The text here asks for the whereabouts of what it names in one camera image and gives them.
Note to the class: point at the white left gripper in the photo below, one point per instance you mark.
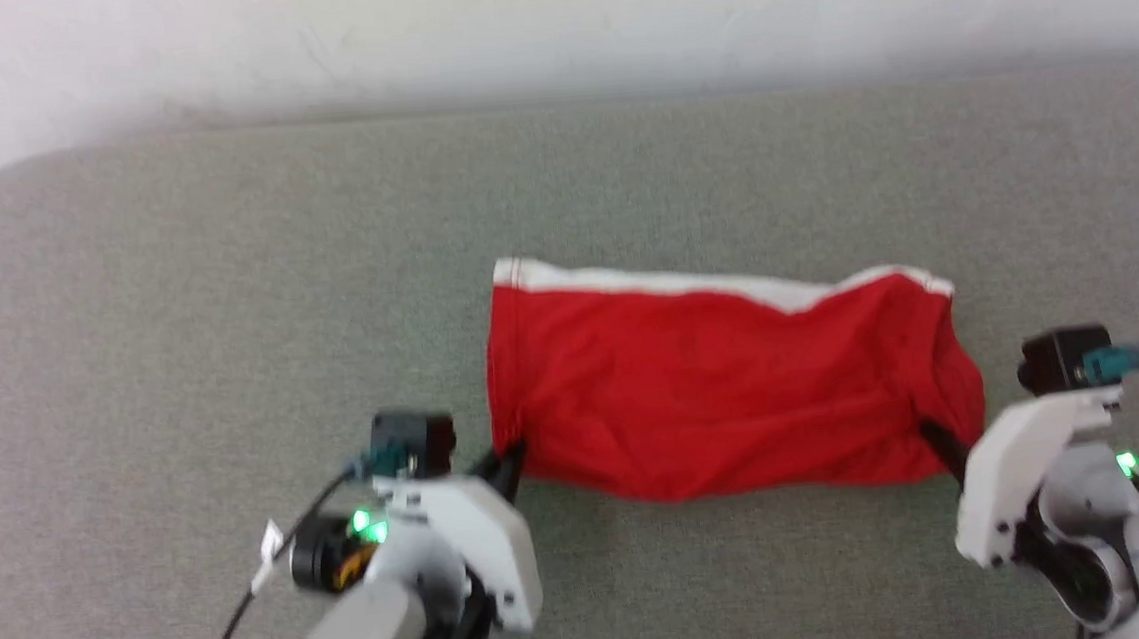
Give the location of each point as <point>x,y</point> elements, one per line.
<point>474,537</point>

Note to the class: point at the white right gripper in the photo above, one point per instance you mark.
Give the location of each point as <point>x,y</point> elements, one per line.
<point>1016,469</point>

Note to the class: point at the red shorts with white band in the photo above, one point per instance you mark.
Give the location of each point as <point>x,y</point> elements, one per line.
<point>725,389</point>

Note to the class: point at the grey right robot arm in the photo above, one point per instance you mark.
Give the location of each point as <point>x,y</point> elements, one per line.
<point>1136,540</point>

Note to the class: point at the grey fabric sofa cushion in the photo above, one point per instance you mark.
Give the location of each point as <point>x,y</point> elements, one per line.
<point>226,283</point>

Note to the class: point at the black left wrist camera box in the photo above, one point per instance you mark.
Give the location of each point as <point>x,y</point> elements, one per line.
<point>416,442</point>

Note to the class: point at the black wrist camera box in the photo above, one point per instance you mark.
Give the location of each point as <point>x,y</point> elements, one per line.
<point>1064,360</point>
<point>416,442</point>

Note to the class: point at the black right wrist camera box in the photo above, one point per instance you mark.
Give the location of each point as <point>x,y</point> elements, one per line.
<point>1064,360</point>

